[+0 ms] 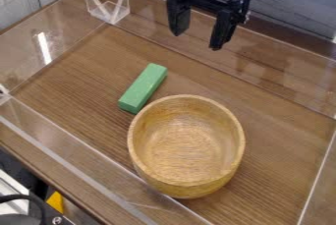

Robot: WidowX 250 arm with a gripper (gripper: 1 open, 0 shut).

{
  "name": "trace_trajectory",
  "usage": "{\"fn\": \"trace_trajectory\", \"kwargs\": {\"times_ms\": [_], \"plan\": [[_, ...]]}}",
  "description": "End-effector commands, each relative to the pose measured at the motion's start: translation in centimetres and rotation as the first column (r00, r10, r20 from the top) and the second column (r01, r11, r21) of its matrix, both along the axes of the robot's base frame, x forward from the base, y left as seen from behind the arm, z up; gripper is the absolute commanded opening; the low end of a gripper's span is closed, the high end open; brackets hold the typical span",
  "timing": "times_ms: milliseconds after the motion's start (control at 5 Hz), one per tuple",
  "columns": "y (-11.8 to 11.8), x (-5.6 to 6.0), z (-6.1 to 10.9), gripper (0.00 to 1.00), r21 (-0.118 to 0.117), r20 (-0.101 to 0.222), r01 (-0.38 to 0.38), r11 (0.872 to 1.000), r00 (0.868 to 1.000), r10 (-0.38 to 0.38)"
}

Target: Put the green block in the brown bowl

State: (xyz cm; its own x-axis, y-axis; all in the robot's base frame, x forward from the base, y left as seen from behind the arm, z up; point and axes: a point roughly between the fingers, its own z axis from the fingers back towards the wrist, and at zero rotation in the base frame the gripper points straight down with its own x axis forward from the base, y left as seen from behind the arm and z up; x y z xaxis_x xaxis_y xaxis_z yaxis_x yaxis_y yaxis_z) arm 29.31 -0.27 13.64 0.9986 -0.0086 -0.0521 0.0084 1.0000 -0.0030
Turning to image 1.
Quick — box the clear acrylic front wall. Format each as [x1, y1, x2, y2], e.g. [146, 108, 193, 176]
[0, 84, 211, 225]

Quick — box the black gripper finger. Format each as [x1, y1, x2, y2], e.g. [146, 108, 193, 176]
[167, 0, 191, 36]
[210, 9, 238, 51]

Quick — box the yellow sticker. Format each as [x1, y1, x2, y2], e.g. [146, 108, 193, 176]
[46, 192, 65, 213]

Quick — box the clear acrylic corner bracket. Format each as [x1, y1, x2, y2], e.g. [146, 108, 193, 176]
[86, 0, 130, 25]

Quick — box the black cable lower left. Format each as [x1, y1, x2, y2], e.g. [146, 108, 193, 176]
[0, 194, 47, 225]

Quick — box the brown wooden bowl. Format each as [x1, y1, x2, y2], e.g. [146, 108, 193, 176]
[127, 94, 246, 199]

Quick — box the green rectangular block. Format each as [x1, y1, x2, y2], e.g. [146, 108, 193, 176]
[119, 63, 169, 114]

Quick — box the black device with bolt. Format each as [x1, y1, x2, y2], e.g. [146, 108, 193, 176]
[25, 202, 75, 225]

